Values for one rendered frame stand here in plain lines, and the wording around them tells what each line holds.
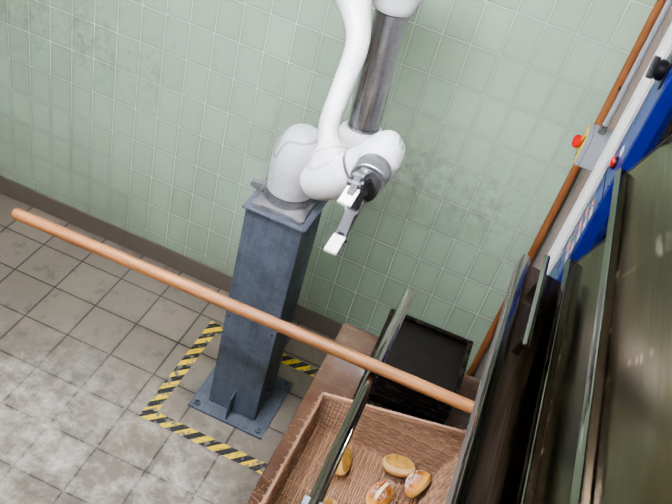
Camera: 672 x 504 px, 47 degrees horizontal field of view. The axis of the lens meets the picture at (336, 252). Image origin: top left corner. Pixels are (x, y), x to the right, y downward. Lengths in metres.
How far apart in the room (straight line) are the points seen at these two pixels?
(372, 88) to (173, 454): 1.54
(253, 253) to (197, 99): 0.82
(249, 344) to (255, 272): 0.34
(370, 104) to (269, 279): 0.68
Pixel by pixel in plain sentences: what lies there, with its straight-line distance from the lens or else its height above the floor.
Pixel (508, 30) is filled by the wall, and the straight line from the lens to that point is 2.64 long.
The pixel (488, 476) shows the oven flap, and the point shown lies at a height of 1.41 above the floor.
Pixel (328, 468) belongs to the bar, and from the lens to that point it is 1.65.
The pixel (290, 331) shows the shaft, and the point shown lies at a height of 1.20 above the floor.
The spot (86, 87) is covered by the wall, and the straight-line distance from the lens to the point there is 3.44.
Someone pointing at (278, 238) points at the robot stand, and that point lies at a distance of 2.50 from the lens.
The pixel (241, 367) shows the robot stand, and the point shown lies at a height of 0.27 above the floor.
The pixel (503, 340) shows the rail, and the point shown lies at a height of 1.43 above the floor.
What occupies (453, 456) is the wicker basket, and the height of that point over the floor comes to 0.72.
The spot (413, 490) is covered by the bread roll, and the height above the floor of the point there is 0.64.
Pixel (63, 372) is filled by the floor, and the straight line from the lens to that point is 3.26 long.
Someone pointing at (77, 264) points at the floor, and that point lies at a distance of 3.69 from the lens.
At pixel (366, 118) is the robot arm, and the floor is 1.34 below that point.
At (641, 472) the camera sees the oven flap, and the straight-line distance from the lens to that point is 1.04.
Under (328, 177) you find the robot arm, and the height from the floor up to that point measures 1.41.
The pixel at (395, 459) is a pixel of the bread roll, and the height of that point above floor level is 0.64.
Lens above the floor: 2.51
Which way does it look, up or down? 39 degrees down
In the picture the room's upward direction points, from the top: 17 degrees clockwise
